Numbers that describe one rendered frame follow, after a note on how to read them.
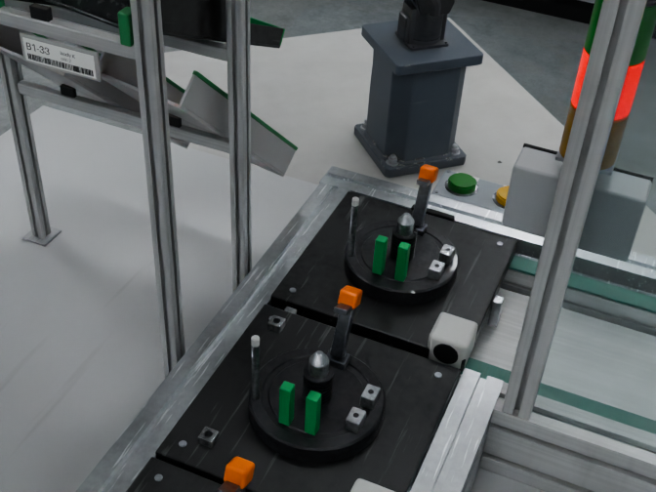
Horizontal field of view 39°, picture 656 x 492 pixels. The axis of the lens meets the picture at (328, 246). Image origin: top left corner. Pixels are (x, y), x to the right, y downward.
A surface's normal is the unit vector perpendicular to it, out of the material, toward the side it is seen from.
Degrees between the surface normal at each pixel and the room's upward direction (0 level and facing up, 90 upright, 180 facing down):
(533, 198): 90
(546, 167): 0
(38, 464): 0
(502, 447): 90
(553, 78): 0
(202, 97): 90
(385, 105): 90
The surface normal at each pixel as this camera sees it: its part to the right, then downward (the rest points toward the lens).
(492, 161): 0.05, -0.78
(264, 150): 0.84, 0.37
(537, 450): -0.40, 0.56
